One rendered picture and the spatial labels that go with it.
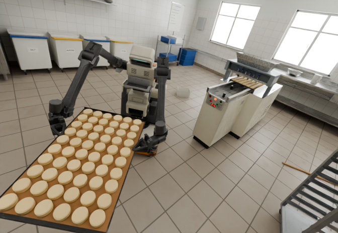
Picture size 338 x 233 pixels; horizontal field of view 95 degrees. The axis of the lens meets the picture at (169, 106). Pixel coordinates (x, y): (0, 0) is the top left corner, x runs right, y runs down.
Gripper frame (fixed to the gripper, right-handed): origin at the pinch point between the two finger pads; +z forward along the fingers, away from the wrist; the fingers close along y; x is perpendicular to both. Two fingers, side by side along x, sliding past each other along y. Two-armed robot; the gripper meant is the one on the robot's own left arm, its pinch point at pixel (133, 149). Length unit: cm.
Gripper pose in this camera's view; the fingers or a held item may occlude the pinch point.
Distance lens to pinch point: 85.7
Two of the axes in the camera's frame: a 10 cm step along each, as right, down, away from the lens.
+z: -7.6, 2.4, -6.1
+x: -6.3, -5.3, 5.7
